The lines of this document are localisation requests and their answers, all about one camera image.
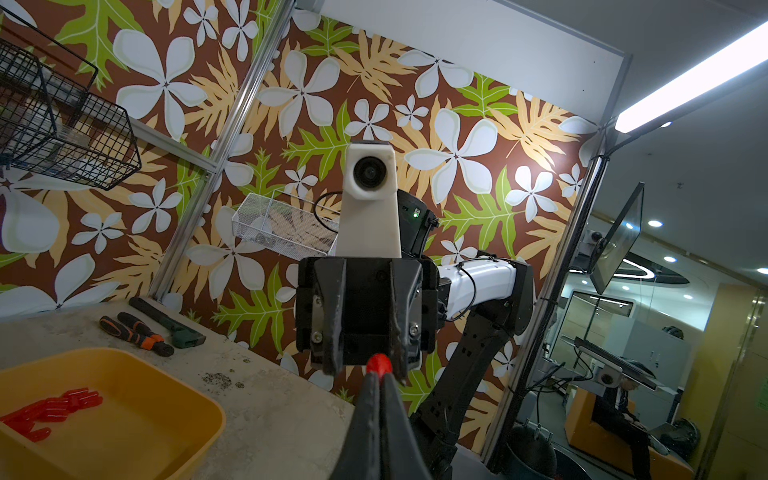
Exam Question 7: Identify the green pipe wrench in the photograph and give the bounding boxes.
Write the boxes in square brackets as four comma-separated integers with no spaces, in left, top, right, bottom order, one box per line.
[128,297,206,349]

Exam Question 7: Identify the wall mounted monitor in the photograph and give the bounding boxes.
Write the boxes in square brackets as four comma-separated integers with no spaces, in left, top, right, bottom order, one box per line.
[589,182,645,295]

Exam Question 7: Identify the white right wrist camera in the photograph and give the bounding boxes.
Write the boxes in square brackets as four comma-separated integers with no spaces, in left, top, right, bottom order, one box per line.
[335,141,402,258]

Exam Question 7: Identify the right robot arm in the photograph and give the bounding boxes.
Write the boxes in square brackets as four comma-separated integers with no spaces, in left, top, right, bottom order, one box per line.
[296,192,534,479]

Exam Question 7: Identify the yellow plastic tray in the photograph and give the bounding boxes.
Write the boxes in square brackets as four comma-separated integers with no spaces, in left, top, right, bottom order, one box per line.
[1,348,226,479]

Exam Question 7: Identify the white mesh basket right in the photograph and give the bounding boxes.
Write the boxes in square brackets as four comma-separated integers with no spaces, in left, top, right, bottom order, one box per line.
[232,192,340,260]

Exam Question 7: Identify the orange handled pliers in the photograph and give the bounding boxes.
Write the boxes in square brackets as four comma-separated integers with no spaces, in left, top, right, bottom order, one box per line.
[98,312,175,357]

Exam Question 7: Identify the pile of red sleeves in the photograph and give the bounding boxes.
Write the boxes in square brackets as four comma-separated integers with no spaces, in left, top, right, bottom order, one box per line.
[1,388,104,443]

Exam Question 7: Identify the black wire basket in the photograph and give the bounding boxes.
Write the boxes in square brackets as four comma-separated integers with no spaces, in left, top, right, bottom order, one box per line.
[1,5,142,190]

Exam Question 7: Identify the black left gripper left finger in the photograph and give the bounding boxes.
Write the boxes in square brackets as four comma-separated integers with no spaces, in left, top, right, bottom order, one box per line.
[329,372,382,480]

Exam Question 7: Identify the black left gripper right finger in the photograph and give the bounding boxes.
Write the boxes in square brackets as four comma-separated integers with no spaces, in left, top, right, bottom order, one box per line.
[379,373,432,480]

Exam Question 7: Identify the red screw protection sleeve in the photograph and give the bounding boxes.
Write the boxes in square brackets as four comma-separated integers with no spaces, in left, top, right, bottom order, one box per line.
[366,353,393,378]

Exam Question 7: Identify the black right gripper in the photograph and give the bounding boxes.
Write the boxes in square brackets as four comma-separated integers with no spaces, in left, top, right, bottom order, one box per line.
[295,256,440,382]

